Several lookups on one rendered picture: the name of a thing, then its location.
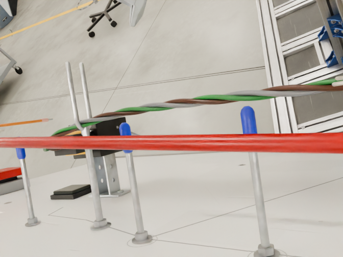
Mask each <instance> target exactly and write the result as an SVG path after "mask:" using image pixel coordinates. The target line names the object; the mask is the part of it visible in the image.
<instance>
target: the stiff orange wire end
mask: <svg viewBox="0 0 343 257"><path fill-rule="evenodd" d="M49 120H53V119H48V118H42V119H39V120H30V121H22V122H14V123H5V124H0V127H5V126H13V125H21V124H29V123H37V122H48V121H49Z"/></svg>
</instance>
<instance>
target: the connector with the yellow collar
mask: <svg viewBox="0 0 343 257"><path fill-rule="evenodd" d="M65 136H83V135H81V133H80V134H72V135H65ZM90 136H94V132H93V131H90ZM54 152H55V156H64V155H75V154H78V153H82V152H85V150H84V149H61V150H58V151H54Z"/></svg>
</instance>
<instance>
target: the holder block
mask: <svg viewBox="0 0 343 257"><path fill-rule="evenodd" d="M124 122H126V118H125V117H120V118H116V119H112V120H106V121H102V122H99V123H97V124H94V125H92V126H91V128H90V130H93V132H94V136H120V132H119V126H120V125H121V123H124ZM116 126H118V128H116ZM120 151H123V150H102V149H94V150H92V152H93V157H94V158H96V157H103V156H106V155H110V154H113V153H116V152H120ZM73 158H74V159H84V158H86V154H83V155H73Z"/></svg>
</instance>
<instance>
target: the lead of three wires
mask: <svg viewBox="0 0 343 257"><path fill-rule="evenodd" d="M80 124H81V125H82V127H86V126H85V123H84V121H83V120H80ZM76 130H78V128H77V126H76V124H75V123H73V124H72V125H70V126H69V127H65V128H62V129H59V130H57V131H56V132H54V133H53V134H52V135H51V136H50V137H61V136H64V135H67V134H70V133H72V132H74V131H76ZM49 150H50V151H58V150H61V149H47V148H43V151H49Z"/></svg>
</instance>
